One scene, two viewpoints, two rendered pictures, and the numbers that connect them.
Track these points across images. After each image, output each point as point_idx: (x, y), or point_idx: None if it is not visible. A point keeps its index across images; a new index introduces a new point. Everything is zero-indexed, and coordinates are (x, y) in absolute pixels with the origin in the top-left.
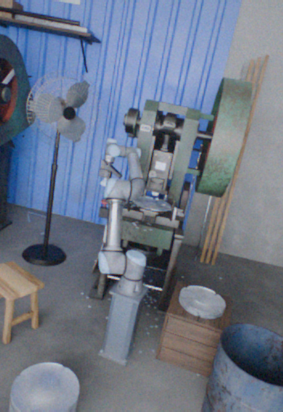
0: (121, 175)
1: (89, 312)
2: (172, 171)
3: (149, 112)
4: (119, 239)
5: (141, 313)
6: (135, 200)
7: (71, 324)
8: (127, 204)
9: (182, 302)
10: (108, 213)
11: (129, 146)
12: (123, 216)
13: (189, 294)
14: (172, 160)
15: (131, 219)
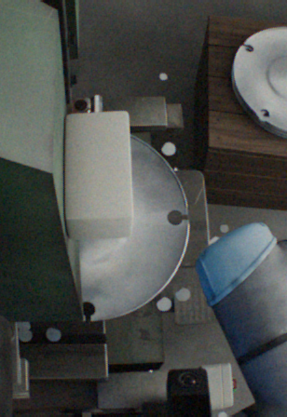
0: (192, 369)
1: (246, 406)
2: (70, 67)
3: (56, 88)
4: None
5: (184, 276)
6: (96, 307)
7: None
8: (37, 358)
9: None
10: None
11: (278, 312)
12: (116, 360)
13: None
14: (67, 44)
15: (121, 323)
